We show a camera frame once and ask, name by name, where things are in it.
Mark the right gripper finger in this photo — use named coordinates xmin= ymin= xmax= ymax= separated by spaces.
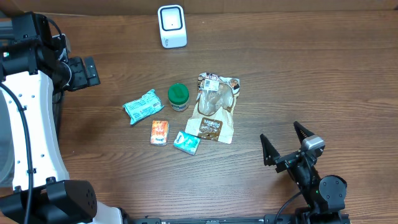
xmin=294 ymin=121 xmax=314 ymax=143
xmin=260 ymin=134 xmax=280 ymax=166

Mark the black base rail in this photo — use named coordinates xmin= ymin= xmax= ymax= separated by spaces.
xmin=130 ymin=213 xmax=352 ymax=224

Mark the green lid jar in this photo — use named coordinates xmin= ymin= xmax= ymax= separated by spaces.
xmin=168 ymin=83 xmax=190 ymax=111

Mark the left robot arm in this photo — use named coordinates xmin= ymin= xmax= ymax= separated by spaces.
xmin=1 ymin=12 xmax=128 ymax=223

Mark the teal Kleenex tissue pack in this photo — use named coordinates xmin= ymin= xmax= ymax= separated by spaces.
xmin=174 ymin=131 xmax=200 ymax=156

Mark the grey plastic shopping basket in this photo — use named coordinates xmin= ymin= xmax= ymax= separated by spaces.
xmin=1 ymin=92 xmax=65 ymax=188

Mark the white barcode scanner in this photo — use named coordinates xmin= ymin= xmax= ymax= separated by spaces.
xmin=157 ymin=4 xmax=187 ymax=49

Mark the orange white small box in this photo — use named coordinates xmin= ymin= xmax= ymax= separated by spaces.
xmin=150 ymin=120 xmax=169 ymax=146

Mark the brown white snack bag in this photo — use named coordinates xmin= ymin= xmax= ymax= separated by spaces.
xmin=185 ymin=72 xmax=241 ymax=144

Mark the teal snack packet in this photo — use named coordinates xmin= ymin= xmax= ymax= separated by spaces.
xmin=123 ymin=89 xmax=164 ymax=125

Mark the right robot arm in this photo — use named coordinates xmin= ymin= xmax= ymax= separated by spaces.
xmin=260 ymin=121 xmax=350 ymax=224

